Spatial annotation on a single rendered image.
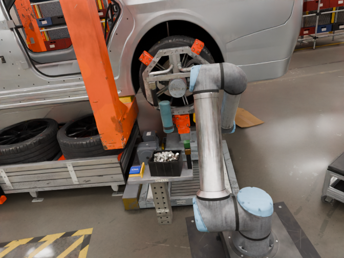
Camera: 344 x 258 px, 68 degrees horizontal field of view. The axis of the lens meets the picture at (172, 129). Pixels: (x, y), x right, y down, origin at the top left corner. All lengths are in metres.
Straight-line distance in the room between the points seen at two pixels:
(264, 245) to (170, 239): 0.80
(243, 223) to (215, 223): 0.12
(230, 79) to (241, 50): 1.09
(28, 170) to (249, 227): 1.89
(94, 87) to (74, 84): 0.65
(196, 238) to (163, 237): 0.47
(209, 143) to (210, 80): 0.27
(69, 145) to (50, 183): 0.38
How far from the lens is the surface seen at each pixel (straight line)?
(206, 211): 1.16
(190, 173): 1.68
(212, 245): 1.48
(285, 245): 1.40
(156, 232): 1.98
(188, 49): 2.02
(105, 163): 2.20
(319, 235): 2.01
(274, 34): 2.26
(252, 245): 1.29
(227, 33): 2.17
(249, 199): 1.18
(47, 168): 2.40
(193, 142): 2.44
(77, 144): 2.29
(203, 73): 1.12
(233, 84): 1.15
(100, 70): 1.75
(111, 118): 1.85
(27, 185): 2.61
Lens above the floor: 1.47
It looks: 27 degrees down
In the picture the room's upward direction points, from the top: 9 degrees counter-clockwise
